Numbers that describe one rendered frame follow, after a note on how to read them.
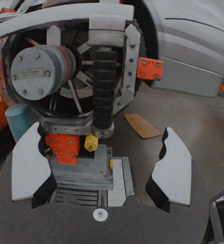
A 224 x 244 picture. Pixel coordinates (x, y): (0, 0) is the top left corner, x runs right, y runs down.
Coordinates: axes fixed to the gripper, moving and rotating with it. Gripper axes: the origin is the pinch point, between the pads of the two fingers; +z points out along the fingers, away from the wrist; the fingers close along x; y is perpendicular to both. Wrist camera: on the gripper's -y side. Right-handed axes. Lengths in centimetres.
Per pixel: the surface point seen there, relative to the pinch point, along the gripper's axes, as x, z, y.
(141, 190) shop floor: 31, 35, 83
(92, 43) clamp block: -2.0, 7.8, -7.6
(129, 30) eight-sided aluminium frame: 6.5, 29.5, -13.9
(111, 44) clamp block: 0.6, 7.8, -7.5
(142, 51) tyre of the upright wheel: 13.4, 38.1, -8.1
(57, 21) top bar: -8.4, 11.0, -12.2
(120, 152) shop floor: 18, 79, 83
